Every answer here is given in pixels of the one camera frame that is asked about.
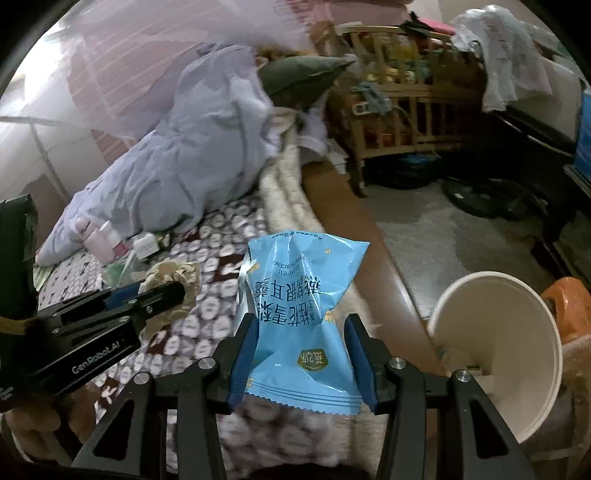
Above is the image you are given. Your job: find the patterned bunny bedsheet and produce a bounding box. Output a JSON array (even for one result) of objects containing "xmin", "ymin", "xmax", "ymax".
[{"xmin": 36, "ymin": 191, "xmax": 352, "ymax": 480}]

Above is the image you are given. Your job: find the person's left hand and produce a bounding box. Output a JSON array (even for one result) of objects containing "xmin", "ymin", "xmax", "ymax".
[{"xmin": 3, "ymin": 383, "xmax": 100, "ymax": 461}]

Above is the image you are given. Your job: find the blue snack bag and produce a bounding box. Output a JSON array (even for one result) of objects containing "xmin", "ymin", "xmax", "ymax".
[{"xmin": 238, "ymin": 230, "xmax": 369, "ymax": 416}]

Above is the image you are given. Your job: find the wooden baby crib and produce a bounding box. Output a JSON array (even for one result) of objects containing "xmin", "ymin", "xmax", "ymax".
[{"xmin": 311, "ymin": 21, "xmax": 485, "ymax": 197}]

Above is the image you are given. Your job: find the beige fuzzy blanket edge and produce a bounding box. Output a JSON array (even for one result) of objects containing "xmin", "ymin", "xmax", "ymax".
[{"xmin": 259, "ymin": 107, "xmax": 377, "ymax": 334}]

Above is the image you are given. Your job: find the white cloth on furniture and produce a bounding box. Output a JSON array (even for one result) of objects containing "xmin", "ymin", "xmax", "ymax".
[{"xmin": 451, "ymin": 5, "xmax": 552, "ymax": 113}]

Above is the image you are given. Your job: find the beige tissue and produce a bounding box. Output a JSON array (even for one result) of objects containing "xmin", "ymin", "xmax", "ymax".
[{"xmin": 138, "ymin": 260, "xmax": 201, "ymax": 340}]

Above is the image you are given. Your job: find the white green medicine box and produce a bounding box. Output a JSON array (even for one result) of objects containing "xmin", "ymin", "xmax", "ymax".
[{"xmin": 131, "ymin": 232, "xmax": 160, "ymax": 260}]

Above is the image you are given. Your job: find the orange plastic object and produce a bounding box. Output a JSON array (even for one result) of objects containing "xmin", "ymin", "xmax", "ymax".
[{"xmin": 541, "ymin": 277, "xmax": 591, "ymax": 345}]

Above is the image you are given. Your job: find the lavender crumpled blanket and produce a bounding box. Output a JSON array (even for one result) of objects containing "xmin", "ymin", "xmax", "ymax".
[{"xmin": 36, "ymin": 45, "xmax": 280, "ymax": 266}]

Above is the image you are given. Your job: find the pink thermos bottle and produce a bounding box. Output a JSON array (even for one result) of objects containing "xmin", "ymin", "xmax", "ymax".
[{"xmin": 74, "ymin": 217, "xmax": 115, "ymax": 265}]

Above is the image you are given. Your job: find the dark green pillow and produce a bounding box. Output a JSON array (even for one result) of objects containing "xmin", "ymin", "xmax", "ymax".
[{"xmin": 259, "ymin": 56, "xmax": 356, "ymax": 111}]

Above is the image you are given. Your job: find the pink mosquito net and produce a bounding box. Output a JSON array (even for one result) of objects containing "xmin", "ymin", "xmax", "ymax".
[{"xmin": 60, "ymin": 1, "xmax": 312, "ymax": 140}]

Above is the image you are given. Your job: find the green plastic bag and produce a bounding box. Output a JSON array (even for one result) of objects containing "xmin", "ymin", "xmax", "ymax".
[{"xmin": 101, "ymin": 257, "xmax": 146, "ymax": 288}]

